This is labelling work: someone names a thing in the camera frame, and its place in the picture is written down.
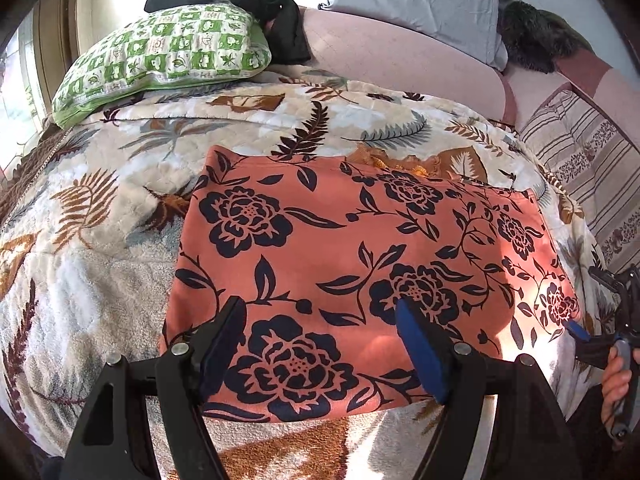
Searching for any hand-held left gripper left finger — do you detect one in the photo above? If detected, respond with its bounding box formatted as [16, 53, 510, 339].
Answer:
[65, 296, 248, 480]

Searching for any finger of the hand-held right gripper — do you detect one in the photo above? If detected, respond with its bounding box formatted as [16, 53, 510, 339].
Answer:
[589, 266, 626, 306]
[566, 321, 621, 362]

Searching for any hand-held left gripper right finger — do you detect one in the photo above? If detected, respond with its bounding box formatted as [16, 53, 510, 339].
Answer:
[395, 300, 583, 480]

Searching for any orange floral shirt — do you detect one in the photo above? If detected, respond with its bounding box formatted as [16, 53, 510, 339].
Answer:
[159, 145, 583, 423]

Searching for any person's right hand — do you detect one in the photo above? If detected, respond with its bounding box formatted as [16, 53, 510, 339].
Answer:
[600, 345, 640, 431]

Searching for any striped floral pillow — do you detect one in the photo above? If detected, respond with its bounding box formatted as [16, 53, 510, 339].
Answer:
[517, 89, 640, 271]

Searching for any leaf print fleece blanket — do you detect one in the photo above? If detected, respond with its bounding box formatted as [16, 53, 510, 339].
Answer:
[0, 77, 621, 480]

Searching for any dark furry cushion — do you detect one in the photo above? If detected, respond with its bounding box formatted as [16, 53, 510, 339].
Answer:
[499, 1, 583, 75]

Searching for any pink upholstered headboard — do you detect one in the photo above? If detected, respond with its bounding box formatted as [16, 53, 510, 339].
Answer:
[295, 6, 626, 133]

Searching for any green checkered pillow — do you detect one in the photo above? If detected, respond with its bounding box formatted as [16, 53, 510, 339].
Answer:
[51, 4, 272, 129]

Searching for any stained glass window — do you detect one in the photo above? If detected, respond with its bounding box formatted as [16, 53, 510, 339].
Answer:
[0, 25, 51, 161]

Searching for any grey pillow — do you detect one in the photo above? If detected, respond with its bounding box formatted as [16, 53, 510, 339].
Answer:
[320, 0, 508, 72]

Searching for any black garment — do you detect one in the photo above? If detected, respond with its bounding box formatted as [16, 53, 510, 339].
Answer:
[144, 0, 312, 65]

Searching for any wooden window frame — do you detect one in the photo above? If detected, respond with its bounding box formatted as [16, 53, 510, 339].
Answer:
[30, 0, 83, 126]

